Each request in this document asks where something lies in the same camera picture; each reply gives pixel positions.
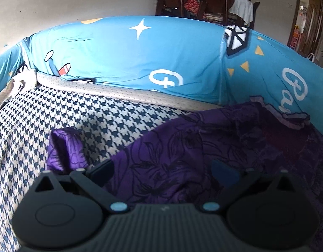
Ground blue star-print backrest cushion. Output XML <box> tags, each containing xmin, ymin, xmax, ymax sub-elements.
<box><xmin>21</xmin><ymin>16</ymin><xmax>228</xmax><ymax>106</ymax></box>

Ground blue printed armrest cover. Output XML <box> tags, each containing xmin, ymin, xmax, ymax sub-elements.
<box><xmin>0</xmin><ymin>43</ymin><xmax>29</xmax><ymax>98</ymax></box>

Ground dark chair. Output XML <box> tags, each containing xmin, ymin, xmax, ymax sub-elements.
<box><xmin>245</xmin><ymin>1</ymin><xmax>261</xmax><ymax>30</ymax></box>

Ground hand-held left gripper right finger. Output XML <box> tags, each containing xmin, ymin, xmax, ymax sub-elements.
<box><xmin>202</xmin><ymin>159</ymin><xmax>301</xmax><ymax>213</ymax></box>

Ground brown wooden door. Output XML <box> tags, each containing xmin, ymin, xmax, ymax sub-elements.
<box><xmin>287</xmin><ymin>0</ymin><xmax>323</xmax><ymax>59</ymax></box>

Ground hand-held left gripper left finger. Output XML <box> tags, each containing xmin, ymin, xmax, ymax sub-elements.
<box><xmin>33</xmin><ymin>160</ymin><xmax>130</xmax><ymax>214</ymax></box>

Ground red floral cloth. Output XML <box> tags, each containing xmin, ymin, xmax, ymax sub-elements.
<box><xmin>184</xmin><ymin>0</ymin><xmax>204</xmax><ymax>12</ymax></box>

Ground white tablecloth table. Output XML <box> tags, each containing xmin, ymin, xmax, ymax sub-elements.
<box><xmin>228</xmin><ymin>0</ymin><xmax>254</xmax><ymax>26</ymax></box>

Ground purple floral garment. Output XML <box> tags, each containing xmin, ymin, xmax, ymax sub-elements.
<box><xmin>46</xmin><ymin>96</ymin><xmax>323</xmax><ymax>242</ymax></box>

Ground houndstooth sofa seat cover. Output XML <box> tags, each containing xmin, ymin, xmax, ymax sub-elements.
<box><xmin>0</xmin><ymin>71</ymin><xmax>220</xmax><ymax>251</ymax></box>

